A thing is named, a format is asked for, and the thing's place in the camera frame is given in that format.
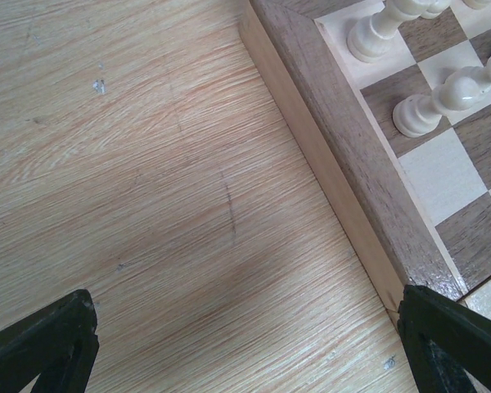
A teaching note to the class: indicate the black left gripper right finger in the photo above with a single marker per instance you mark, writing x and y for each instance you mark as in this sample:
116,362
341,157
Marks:
444,342

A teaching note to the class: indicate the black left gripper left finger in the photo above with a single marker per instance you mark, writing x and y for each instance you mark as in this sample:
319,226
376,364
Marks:
55,347

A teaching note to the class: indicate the wooden chess board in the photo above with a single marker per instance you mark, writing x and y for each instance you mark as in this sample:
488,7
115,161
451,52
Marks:
416,210

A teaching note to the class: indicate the white rook corner piece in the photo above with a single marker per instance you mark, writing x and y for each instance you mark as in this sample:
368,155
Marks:
371,37

